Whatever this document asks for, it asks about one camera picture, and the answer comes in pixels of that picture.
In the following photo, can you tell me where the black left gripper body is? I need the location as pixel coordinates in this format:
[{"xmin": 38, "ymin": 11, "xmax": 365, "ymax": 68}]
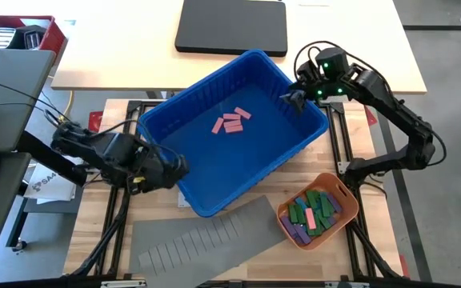
[{"xmin": 134, "ymin": 150, "xmax": 191, "ymax": 193}]

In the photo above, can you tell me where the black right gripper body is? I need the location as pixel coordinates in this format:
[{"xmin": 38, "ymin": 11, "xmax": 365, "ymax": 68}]
[{"xmin": 293, "ymin": 59, "xmax": 356, "ymax": 103}]

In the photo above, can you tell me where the large blue plastic bin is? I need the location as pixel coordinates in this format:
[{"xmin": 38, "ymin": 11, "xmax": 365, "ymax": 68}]
[{"xmin": 137, "ymin": 49, "xmax": 331, "ymax": 218}]

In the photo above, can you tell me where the orange plastic basket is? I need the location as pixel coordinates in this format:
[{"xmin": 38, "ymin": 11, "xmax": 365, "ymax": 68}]
[{"xmin": 276, "ymin": 172, "xmax": 359, "ymax": 251}]

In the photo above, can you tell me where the long grey slotted divider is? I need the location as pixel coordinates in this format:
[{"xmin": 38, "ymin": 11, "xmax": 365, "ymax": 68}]
[{"xmin": 129, "ymin": 194, "xmax": 287, "ymax": 275}]

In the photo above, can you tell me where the red floor marker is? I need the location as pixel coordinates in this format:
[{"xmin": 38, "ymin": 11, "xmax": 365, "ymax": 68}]
[
  {"xmin": 364, "ymin": 104, "xmax": 379, "ymax": 127},
  {"xmin": 398, "ymin": 254, "xmax": 411, "ymax": 278},
  {"xmin": 88, "ymin": 110, "xmax": 104, "ymax": 133}
]

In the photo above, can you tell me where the black foam pad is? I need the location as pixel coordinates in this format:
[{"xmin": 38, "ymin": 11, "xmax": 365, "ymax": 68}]
[{"xmin": 174, "ymin": 0, "xmax": 289, "ymax": 58}]

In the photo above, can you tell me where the white printed paper sheet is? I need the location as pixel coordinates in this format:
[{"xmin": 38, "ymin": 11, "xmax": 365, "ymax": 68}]
[{"xmin": 22, "ymin": 159, "xmax": 78, "ymax": 205}]

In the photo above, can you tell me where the black support bar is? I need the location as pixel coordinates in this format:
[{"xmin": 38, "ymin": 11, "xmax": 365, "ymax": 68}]
[{"xmin": 14, "ymin": 130, "xmax": 90, "ymax": 187}]

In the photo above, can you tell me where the light wooden side table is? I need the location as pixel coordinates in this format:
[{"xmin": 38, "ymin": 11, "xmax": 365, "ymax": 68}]
[{"xmin": 50, "ymin": 0, "xmax": 427, "ymax": 95}]

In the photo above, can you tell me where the black cart leg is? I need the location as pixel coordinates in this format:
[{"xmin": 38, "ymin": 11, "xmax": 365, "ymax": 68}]
[{"xmin": 5, "ymin": 195, "xmax": 30, "ymax": 249}]

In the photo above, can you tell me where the black caster wheel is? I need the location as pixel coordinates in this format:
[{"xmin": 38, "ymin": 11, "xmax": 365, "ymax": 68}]
[{"xmin": 11, "ymin": 238, "xmax": 28, "ymax": 254}]

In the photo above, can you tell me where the red plastic crate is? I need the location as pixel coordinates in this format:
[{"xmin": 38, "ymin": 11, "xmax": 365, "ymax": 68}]
[{"xmin": 0, "ymin": 14, "xmax": 66, "ymax": 55}]

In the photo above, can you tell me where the grey equipment cart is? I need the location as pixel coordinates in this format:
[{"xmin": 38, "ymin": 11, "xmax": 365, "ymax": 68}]
[{"xmin": 0, "ymin": 47, "xmax": 57, "ymax": 258}]

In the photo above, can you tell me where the black toaster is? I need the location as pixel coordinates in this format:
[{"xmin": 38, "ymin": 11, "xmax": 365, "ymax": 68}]
[{"xmin": 8, "ymin": 24, "xmax": 48, "ymax": 51}]

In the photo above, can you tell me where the silver toaster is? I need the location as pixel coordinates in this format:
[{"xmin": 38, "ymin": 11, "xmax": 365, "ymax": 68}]
[{"xmin": 0, "ymin": 26, "xmax": 17, "ymax": 50}]

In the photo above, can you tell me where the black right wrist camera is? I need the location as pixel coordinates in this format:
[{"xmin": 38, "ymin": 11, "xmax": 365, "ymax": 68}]
[{"xmin": 315, "ymin": 46, "xmax": 351, "ymax": 79}]

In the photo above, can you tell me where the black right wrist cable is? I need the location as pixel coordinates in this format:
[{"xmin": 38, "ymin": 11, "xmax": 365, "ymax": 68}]
[{"xmin": 293, "ymin": 39, "xmax": 448, "ymax": 167}]

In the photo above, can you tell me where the yellow cable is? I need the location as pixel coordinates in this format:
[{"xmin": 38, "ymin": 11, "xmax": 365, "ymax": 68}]
[{"xmin": 64, "ymin": 90, "xmax": 74, "ymax": 117}]

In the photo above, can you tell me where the silver frame bracket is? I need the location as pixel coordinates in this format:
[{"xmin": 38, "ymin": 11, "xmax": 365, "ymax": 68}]
[
  {"xmin": 100, "ymin": 279, "xmax": 147, "ymax": 288},
  {"xmin": 324, "ymin": 281, "xmax": 371, "ymax": 288}
]

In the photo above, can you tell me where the thin black cable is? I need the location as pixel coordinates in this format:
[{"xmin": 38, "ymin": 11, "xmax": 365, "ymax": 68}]
[
  {"xmin": 0, "ymin": 102, "xmax": 60, "ymax": 121},
  {"xmin": 0, "ymin": 74, "xmax": 62, "ymax": 115}
]

